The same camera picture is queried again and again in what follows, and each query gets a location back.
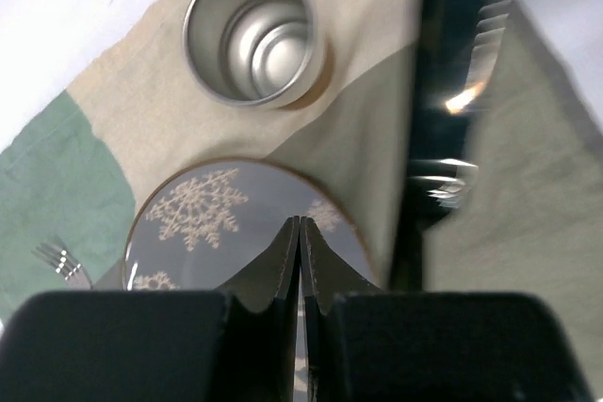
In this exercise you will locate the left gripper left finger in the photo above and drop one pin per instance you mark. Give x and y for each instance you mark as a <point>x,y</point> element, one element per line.
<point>256,361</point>

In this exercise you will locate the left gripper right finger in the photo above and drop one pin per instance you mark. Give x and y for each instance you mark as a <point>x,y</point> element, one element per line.
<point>325,278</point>

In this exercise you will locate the grey reindeer plate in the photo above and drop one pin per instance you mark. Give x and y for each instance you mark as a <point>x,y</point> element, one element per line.
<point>208,221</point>

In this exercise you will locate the green handled fork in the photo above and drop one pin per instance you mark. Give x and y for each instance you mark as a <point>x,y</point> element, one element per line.
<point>55,254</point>

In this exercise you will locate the green beige cloth placemat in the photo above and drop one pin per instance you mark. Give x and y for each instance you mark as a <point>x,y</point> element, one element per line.
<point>82,168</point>

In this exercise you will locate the metal cup with cork base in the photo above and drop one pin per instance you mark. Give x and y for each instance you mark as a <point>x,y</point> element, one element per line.
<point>255,53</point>

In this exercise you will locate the black table knife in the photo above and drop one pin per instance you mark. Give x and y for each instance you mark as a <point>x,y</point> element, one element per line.
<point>457,50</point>

